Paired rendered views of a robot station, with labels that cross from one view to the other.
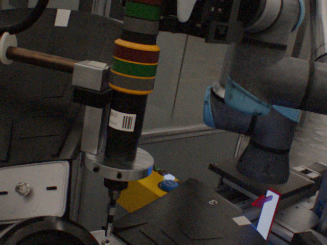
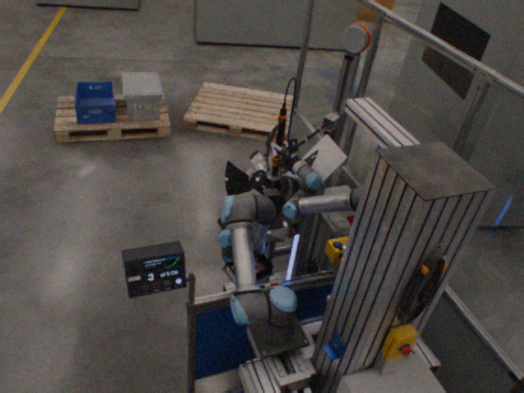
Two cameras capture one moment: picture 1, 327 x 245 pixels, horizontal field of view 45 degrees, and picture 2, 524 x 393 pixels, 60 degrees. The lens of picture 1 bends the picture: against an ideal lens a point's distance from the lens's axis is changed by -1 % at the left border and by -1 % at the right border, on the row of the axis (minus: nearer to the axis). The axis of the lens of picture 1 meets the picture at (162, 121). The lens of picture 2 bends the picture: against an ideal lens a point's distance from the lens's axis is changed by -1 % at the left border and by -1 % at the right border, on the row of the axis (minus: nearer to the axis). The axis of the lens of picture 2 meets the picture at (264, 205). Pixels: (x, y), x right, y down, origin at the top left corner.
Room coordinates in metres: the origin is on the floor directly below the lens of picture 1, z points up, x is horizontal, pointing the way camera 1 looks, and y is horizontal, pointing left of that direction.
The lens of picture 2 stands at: (1.02, -1.88, 2.70)
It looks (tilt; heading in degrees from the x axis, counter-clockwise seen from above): 38 degrees down; 110
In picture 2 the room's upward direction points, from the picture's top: 8 degrees clockwise
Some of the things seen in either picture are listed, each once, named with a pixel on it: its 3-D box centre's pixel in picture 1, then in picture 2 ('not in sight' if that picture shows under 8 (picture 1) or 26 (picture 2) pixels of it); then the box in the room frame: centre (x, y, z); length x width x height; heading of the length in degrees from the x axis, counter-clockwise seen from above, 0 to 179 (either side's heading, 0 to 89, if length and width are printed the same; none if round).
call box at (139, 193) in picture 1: (153, 197); (342, 250); (0.84, -0.01, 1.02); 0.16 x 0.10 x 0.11; 45
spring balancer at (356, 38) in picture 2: not in sight; (356, 38); (0.50, 0.74, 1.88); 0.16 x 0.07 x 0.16; 170
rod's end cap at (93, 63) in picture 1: (98, 72); not in sight; (0.38, 0.07, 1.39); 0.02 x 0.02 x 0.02; 80
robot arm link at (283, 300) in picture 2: not in sight; (280, 304); (0.72, -0.67, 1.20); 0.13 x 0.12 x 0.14; 38
